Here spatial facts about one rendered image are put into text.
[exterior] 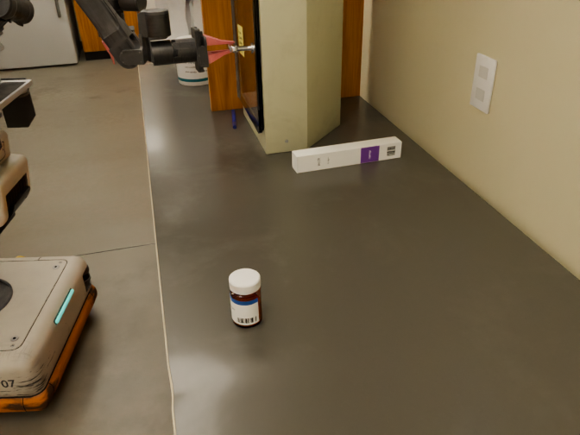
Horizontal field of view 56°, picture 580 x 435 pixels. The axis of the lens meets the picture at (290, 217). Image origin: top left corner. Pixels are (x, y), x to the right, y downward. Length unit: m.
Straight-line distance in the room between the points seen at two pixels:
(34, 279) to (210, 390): 1.59
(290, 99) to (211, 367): 0.78
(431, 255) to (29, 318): 1.48
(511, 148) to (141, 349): 1.59
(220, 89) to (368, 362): 1.13
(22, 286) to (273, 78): 1.33
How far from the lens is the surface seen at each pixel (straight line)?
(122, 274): 2.70
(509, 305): 0.97
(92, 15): 1.42
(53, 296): 2.19
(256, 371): 0.81
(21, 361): 1.98
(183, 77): 2.03
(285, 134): 1.42
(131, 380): 2.17
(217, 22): 1.69
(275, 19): 1.34
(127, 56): 1.40
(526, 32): 1.17
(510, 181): 1.24
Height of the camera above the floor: 1.52
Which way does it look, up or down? 31 degrees down
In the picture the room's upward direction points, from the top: 1 degrees counter-clockwise
